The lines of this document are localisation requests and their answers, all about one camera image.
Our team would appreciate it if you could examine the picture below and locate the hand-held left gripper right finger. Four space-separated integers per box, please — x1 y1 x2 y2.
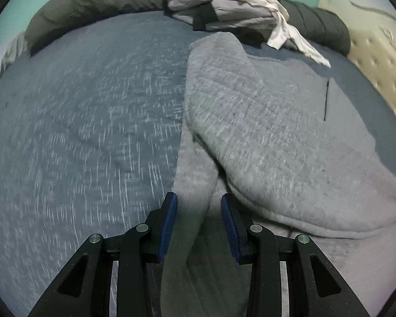
220 193 370 317

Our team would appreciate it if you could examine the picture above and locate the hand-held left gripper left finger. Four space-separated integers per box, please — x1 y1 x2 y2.
28 192 179 317

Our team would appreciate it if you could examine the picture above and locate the grey knit sweater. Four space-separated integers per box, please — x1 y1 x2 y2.
160 32 396 317

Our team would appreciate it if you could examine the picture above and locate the white shirt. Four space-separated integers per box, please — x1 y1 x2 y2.
218 0 331 69

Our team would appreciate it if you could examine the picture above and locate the cream tufted headboard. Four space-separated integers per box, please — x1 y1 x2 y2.
317 0 396 116

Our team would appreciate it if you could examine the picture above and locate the light grey quilt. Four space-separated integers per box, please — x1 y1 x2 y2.
0 31 29 93

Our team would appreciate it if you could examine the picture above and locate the dark grey rolled duvet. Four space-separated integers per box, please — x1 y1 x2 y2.
24 0 350 57

